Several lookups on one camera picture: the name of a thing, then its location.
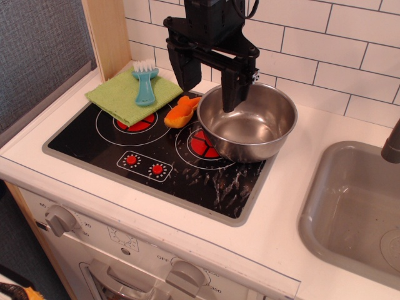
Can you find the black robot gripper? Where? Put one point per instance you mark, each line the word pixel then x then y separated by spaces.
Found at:
pixel 211 34

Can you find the stainless steel pot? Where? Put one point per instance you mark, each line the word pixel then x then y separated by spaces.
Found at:
pixel 255 130

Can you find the orange plush carrot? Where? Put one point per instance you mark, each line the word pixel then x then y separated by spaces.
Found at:
pixel 182 113

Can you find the blue scrub brush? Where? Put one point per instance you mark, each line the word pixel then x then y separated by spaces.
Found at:
pixel 144 72

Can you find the green dish cloth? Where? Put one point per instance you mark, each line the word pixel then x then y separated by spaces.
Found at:
pixel 117 97

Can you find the black toy stovetop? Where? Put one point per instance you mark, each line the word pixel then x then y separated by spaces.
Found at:
pixel 195 176

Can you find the right red stove knob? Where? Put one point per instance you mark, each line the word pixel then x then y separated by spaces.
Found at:
pixel 157 169

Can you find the red stove knob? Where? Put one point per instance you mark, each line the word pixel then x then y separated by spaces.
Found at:
pixel 157 169
pixel 131 160

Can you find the left red stove knob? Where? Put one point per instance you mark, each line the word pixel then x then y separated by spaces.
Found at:
pixel 131 160

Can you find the grey faucet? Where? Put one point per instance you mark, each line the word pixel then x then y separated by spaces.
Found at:
pixel 391 149

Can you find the grey sink basin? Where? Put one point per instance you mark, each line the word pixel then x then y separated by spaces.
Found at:
pixel 350 217

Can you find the grey oven temperature knob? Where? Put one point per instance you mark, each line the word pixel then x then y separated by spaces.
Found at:
pixel 186 278

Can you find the grey timer knob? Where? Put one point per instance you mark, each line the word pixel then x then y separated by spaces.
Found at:
pixel 60 220

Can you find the orange object on floor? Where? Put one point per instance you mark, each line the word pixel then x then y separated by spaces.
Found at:
pixel 17 292

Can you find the wooden side post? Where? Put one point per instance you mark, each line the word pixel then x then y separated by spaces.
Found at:
pixel 109 35

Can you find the grey oven door handle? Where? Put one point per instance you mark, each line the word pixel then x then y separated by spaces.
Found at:
pixel 129 284

